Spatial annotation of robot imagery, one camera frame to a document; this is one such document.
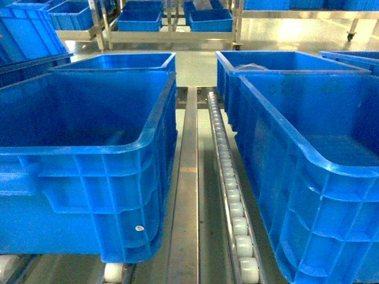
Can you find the large blue bin right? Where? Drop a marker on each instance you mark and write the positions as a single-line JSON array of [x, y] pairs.
[[309, 144]]

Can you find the large blue bin left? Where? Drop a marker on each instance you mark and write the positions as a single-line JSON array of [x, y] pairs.
[[86, 163]]

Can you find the blue bin rear right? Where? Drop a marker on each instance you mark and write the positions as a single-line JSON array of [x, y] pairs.
[[232, 64]]

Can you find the large blue bin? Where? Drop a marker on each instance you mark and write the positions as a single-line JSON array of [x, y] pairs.
[[86, 163], [309, 144]]

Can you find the blue bin rear left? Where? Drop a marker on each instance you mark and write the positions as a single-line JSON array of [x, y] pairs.
[[122, 61]]

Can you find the white roller track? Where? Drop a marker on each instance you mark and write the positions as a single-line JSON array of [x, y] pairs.
[[243, 251]]

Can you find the steel divider rail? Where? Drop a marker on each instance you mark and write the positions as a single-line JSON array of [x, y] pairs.
[[183, 260]]

